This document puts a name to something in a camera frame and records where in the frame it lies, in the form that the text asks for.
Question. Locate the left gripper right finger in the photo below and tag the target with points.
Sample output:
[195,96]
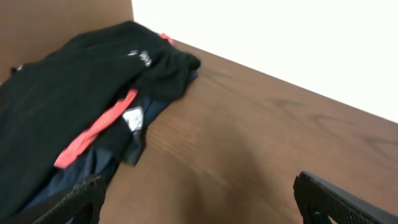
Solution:
[322,202]

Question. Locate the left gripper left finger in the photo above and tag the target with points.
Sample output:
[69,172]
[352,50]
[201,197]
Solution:
[80,204]

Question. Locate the black polo shirt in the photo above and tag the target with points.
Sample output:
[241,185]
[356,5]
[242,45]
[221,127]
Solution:
[45,105]

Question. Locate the navy blue t-shirt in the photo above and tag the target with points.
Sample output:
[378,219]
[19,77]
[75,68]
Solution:
[121,141]

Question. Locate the red printed t-shirt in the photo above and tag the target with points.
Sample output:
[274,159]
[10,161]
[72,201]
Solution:
[79,145]

